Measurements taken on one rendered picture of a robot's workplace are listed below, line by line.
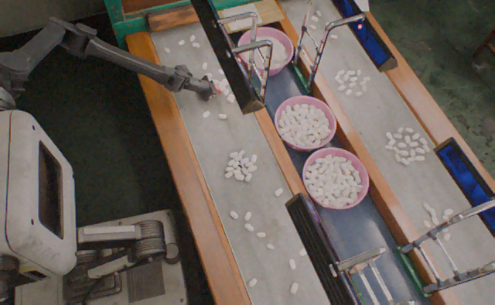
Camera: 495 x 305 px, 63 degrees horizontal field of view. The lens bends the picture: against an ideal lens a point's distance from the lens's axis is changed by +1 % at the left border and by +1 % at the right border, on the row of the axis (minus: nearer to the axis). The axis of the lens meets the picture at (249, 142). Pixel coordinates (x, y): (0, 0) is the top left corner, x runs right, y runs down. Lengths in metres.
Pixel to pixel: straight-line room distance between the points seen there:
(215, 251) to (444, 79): 2.26
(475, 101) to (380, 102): 1.37
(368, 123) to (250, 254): 0.78
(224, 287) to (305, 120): 0.79
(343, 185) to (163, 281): 0.84
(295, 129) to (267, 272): 0.62
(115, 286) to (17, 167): 0.95
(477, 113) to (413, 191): 1.49
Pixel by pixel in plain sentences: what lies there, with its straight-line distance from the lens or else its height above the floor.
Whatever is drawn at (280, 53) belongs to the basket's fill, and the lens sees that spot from 2.02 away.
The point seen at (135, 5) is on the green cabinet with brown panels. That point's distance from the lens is 1.99.
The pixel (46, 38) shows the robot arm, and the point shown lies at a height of 1.22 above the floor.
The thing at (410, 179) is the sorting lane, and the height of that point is 0.74.
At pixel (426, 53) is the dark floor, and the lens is 3.34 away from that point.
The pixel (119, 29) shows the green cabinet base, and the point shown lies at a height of 0.80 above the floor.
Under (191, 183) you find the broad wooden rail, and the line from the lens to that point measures 1.59.
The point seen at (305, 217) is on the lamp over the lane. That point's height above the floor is 1.10.
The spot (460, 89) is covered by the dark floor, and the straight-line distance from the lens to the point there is 3.24.
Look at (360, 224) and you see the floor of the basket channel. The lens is 1.71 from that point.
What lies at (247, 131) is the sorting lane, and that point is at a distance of 1.72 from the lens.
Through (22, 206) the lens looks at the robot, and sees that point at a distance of 0.92.
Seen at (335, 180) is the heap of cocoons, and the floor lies 0.72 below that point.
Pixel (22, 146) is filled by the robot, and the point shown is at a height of 1.44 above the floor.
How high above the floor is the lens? 2.23
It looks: 61 degrees down
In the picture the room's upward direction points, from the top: 7 degrees clockwise
